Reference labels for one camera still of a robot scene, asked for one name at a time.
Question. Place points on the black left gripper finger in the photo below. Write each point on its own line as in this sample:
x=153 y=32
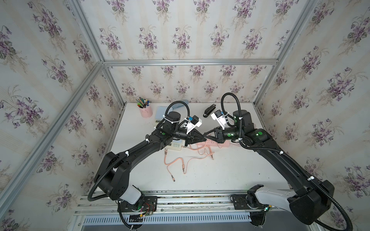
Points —
x=197 y=133
x=199 y=140

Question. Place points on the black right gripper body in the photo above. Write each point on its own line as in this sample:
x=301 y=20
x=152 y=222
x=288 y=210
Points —
x=221 y=135

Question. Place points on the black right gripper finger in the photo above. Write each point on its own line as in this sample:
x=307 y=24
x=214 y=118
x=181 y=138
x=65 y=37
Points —
x=210 y=138
x=211 y=133

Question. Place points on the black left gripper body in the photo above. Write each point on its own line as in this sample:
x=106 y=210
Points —
x=190 y=137

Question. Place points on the pink power strip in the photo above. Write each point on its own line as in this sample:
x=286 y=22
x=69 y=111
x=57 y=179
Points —
x=213 y=144

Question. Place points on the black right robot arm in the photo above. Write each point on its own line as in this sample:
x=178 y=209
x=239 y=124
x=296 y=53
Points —
x=309 y=197

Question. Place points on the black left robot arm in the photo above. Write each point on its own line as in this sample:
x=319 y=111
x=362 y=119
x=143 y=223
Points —
x=112 y=178

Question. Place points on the black stapler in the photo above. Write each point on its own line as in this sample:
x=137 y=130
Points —
x=209 y=110

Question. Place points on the blue fabric pencil case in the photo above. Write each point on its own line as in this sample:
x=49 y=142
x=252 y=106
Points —
x=177 y=105

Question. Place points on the pink pen holder cup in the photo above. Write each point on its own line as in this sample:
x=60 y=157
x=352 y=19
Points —
x=146 y=112

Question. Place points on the coloured pens bundle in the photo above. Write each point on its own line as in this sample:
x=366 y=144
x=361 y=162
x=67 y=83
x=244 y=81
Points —
x=142 y=103

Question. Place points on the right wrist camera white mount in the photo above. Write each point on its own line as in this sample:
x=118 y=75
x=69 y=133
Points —
x=220 y=118

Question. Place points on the aluminium rail frame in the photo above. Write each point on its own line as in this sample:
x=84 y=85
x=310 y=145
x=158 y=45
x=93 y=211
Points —
x=168 y=202

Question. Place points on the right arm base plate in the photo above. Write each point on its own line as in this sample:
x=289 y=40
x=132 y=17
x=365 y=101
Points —
x=246 y=201

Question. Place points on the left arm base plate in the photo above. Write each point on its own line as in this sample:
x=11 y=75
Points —
x=145 y=204

